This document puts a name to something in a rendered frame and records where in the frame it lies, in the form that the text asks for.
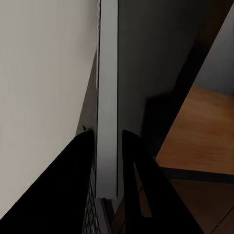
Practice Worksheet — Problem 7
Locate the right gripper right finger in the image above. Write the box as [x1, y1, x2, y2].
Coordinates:
[122, 130, 204, 234]

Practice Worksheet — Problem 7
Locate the keyboard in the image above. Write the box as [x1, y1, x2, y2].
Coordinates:
[81, 125, 112, 234]

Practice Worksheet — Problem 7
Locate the notebook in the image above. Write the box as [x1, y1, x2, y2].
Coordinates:
[95, 0, 119, 199]

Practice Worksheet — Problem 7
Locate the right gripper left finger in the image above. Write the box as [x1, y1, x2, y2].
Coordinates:
[0, 130, 95, 234]

